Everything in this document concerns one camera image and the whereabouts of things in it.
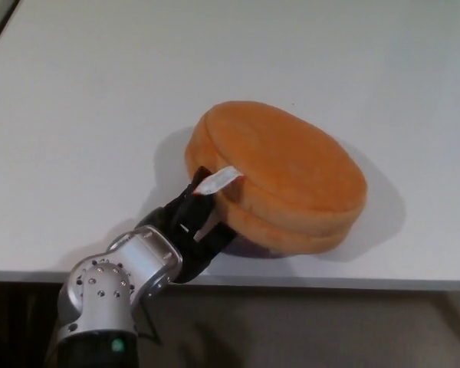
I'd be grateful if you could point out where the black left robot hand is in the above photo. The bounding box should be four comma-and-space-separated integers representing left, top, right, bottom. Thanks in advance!
133, 165, 239, 284

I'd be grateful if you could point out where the orange soft plush plate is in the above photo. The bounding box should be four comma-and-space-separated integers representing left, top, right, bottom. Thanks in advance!
183, 100, 370, 259

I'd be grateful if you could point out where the black table leg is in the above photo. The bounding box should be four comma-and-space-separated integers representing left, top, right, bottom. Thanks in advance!
0, 283, 62, 368

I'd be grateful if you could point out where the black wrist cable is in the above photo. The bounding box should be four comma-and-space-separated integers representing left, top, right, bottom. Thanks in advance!
137, 301, 163, 344

